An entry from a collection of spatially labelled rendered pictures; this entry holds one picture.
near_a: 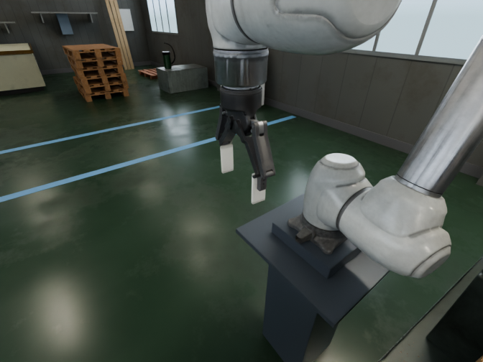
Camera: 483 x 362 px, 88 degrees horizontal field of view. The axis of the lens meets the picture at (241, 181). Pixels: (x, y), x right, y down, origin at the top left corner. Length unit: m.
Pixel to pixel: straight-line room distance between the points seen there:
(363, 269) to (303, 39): 0.76
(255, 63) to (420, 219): 0.47
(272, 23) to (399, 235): 0.52
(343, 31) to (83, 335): 1.73
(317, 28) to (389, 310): 1.70
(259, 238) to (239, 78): 0.63
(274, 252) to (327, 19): 0.74
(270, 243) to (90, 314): 1.23
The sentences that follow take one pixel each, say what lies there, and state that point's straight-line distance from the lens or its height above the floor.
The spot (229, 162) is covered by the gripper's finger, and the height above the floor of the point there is 1.13.
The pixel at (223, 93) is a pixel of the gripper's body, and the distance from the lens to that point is 0.45.
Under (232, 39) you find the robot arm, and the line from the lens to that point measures 0.41.
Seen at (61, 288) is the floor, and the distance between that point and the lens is 2.03.
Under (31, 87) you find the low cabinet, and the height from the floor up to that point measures 0.11.
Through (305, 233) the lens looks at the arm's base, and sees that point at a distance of 0.84.
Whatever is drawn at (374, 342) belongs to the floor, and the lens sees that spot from 1.69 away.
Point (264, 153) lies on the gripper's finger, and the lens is 0.43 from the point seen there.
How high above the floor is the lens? 1.41
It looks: 33 degrees down
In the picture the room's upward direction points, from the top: straight up
